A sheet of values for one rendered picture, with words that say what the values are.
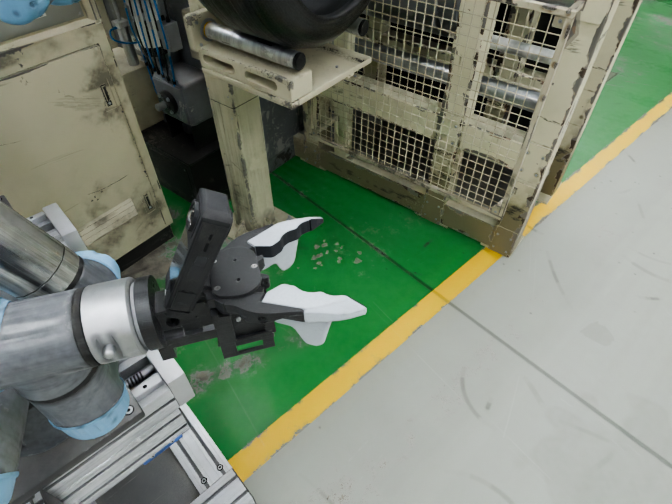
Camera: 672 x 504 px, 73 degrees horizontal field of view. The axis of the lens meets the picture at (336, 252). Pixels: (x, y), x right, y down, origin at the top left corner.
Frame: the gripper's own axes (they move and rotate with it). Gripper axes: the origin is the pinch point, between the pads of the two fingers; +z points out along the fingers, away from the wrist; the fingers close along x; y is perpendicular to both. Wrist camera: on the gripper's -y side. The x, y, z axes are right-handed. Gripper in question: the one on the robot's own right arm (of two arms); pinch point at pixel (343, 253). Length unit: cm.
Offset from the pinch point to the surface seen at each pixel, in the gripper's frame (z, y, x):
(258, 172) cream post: 3, 58, -127
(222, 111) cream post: -6, 31, -125
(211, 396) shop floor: -29, 99, -60
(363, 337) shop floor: 26, 98, -67
